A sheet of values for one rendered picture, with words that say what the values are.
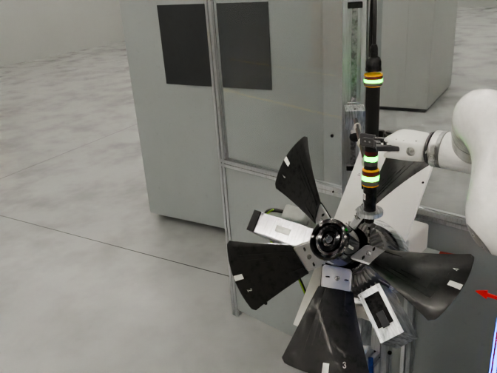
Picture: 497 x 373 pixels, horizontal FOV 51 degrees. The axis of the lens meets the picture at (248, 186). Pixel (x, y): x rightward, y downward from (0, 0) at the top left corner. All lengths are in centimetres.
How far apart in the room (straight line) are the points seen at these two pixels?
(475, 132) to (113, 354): 260
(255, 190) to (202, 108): 131
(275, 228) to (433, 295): 62
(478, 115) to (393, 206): 94
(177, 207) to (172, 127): 68
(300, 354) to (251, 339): 162
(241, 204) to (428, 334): 111
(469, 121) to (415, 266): 65
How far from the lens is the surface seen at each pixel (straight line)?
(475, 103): 85
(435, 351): 249
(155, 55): 401
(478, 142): 82
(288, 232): 173
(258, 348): 301
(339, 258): 145
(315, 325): 146
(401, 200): 173
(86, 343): 327
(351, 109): 194
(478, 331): 235
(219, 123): 272
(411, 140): 125
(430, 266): 142
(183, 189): 421
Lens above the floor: 192
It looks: 22 degrees down
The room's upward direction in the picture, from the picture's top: 4 degrees counter-clockwise
